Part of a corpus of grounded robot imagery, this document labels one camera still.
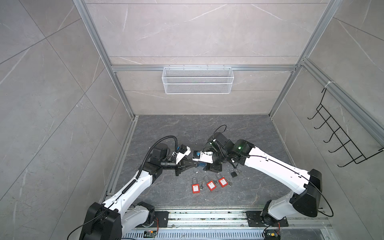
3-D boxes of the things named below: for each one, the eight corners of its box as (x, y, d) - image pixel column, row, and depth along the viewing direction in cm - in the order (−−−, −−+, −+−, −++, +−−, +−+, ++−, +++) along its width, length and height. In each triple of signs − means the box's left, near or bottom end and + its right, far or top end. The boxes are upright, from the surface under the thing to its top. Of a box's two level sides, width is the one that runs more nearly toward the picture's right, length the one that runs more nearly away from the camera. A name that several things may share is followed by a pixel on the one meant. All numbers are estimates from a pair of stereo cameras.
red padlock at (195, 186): (192, 193, 84) (192, 192, 82) (192, 178, 89) (192, 177, 87) (200, 193, 84) (200, 192, 82) (199, 178, 89) (199, 177, 87)
